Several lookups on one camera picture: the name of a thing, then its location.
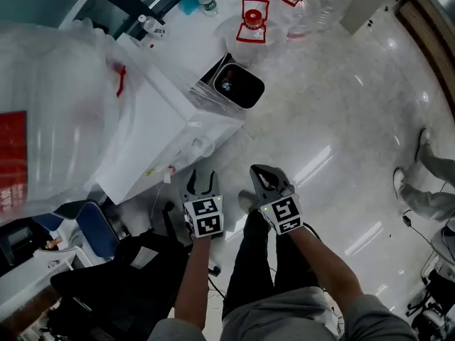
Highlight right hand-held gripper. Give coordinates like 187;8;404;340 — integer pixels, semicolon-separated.
250;164;304;237

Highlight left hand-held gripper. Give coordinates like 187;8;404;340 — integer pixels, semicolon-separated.
181;169;224;239

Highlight white water dispenser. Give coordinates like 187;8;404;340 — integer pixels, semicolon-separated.
94;33;247;205

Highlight person's left forearm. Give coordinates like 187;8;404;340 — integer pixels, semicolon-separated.
174;234;211;322

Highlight person's right forearm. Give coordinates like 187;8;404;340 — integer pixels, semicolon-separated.
287;224;364;316

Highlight large clear dispenser water bottle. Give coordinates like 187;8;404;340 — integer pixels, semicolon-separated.
0;19;138;223

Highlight person's left white shoe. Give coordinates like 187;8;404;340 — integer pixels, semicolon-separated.
237;189;261;215

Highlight person's black trousers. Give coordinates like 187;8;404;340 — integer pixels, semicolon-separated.
222;210;321;323

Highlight grey trash bin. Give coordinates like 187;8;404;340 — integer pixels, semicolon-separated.
198;52;266;110

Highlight blue office chair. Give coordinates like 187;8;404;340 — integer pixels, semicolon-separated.
33;200;122;261

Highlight person's grey shirt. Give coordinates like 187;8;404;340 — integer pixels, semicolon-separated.
149;286;417;341

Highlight black office chair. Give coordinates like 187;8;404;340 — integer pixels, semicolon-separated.
49;200;222;341

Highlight teal plastic bag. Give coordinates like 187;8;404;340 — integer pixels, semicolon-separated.
177;0;202;16

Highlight black equipment base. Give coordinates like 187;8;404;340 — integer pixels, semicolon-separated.
407;268;455;330

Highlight beige locker cabinet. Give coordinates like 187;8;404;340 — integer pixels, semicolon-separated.
339;0;421;36

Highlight brown wooden counter base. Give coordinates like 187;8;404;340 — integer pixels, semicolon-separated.
394;0;455;121

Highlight black power cable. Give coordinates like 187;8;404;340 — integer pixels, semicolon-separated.
401;210;434;245

